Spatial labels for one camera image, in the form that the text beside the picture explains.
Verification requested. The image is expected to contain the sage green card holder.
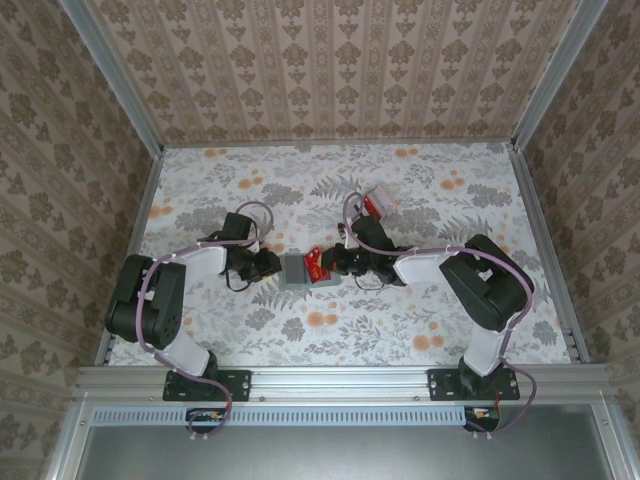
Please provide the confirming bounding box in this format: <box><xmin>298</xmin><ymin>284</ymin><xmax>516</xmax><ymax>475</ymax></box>
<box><xmin>277</xmin><ymin>251</ymin><xmax>345</xmax><ymax>292</ymax></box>

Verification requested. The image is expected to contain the black connector box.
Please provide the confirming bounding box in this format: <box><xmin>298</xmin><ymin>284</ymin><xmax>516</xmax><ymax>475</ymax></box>
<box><xmin>185</xmin><ymin>407</ymin><xmax>225</xmax><ymax>434</ymax></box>
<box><xmin>463</xmin><ymin>405</ymin><xmax>501</xmax><ymax>432</ymax></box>

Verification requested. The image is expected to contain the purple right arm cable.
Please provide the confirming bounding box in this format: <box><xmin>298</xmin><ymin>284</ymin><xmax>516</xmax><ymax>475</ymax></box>
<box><xmin>341</xmin><ymin>191</ymin><xmax>540</xmax><ymax>441</ymax></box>

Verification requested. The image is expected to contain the grey metal panel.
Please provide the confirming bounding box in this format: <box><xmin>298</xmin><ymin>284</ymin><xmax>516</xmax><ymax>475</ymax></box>
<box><xmin>74</xmin><ymin>403</ymin><xmax>621</xmax><ymax>480</ymax></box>

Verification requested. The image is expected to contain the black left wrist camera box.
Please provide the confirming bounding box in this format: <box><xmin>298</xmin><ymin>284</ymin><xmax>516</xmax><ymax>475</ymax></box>
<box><xmin>219</xmin><ymin>212</ymin><xmax>254</xmax><ymax>241</ymax></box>

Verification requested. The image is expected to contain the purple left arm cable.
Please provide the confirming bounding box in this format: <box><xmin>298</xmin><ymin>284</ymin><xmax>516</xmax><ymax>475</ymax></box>
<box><xmin>135</xmin><ymin>200</ymin><xmax>275</xmax><ymax>445</ymax></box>

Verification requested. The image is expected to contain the aluminium frame post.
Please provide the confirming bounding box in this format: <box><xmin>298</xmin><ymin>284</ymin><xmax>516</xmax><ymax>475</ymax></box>
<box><xmin>508</xmin><ymin>0</ymin><xmax>615</xmax><ymax>151</ymax></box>
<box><xmin>58</xmin><ymin>0</ymin><xmax>166</xmax><ymax>156</ymax></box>

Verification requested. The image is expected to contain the thin black right gripper cable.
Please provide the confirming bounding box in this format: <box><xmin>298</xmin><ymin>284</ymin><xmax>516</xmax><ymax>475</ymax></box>
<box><xmin>354</xmin><ymin>274</ymin><xmax>396</xmax><ymax>292</ymax></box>

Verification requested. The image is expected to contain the red and white box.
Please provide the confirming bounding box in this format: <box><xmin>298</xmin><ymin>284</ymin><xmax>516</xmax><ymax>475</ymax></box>
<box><xmin>356</xmin><ymin>184</ymin><xmax>397</xmax><ymax>220</ymax></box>

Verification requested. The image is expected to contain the aluminium frame rail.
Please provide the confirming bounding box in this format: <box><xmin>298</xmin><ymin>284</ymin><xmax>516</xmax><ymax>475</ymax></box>
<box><xmin>162</xmin><ymin>140</ymin><xmax>516</xmax><ymax>150</ymax></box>
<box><xmin>505</xmin><ymin>142</ymin><xmax>592</xmax><ymax>365</ymax></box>
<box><xmin>94</xmin><ymin>147</ymin><xmax>167</xmax><ymax>369</ymax></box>

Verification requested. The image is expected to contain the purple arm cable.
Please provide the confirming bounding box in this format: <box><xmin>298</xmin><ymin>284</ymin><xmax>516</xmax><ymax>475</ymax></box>
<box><xmin>135</xmin><ymin>200</ymin><xmax>275</xmax><ymax>445</ymax></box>
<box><xmin>341</xmin><ymin>191</ymin><xmax>540</xmax><ymax>441</ymax></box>

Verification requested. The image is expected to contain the thin black left gripper cable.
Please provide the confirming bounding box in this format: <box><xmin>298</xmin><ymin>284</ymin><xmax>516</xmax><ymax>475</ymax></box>
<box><xmin>222</xmin><ymin>269</ymin><xmax>261</xmax><ymax>295</ymax></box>

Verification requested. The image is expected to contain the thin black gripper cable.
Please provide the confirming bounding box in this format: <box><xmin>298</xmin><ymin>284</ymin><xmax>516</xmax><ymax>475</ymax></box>
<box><xmin>354</xmin><ymin>274</ymin><xmax>396</xmax><ymax>292</ymax></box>
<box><xmin>222</xmin><ymin>269</ymin><xmax>261</xmax><ymax>295</ymax></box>

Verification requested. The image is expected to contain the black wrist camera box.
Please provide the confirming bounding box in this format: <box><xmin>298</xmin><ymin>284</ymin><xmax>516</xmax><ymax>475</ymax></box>
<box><xmin>219</xmin><ymin>212</ymin><xmax>254</xmax><ymax>241</ymax></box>
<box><xmin>349</xmin><ymin>218</ymin><xmax>397</xmax><ymax>253</ymax></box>

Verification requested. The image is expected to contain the wide aluminium front rail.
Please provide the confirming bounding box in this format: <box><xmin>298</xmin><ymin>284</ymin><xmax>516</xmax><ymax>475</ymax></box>
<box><xmin>74</xmin><ymin>363</ymin><xmax>612</xmax><ymax>402</ymax></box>

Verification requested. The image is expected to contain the slotted grey cable duct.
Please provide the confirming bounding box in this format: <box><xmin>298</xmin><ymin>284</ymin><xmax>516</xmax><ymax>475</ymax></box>
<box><xmin>92</xmin><ymin>405</ymin><xmax>464</xmax><ymax>427</ymax></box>

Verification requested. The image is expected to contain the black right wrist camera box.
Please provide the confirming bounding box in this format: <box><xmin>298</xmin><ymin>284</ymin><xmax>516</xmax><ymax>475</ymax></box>
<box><xmin>349</xmin><ymin>218</ymin><xmax>397</xmax><ymax>253</ymax></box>

